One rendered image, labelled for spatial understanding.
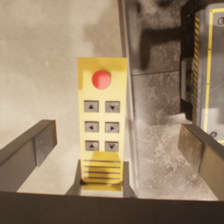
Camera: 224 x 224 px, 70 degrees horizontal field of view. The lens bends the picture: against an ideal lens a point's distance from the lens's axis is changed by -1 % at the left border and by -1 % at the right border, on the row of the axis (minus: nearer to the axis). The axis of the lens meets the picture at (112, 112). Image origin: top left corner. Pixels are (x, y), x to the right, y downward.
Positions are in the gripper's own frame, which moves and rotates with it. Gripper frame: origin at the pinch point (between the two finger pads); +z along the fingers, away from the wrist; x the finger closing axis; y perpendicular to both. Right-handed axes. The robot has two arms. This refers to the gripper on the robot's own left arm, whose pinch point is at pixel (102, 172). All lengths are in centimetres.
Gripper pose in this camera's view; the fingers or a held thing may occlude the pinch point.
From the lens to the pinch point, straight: 34.1
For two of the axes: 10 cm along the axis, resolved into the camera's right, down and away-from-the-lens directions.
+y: 0.0, 6.9, 7.2
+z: 0.4, -7.2, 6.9
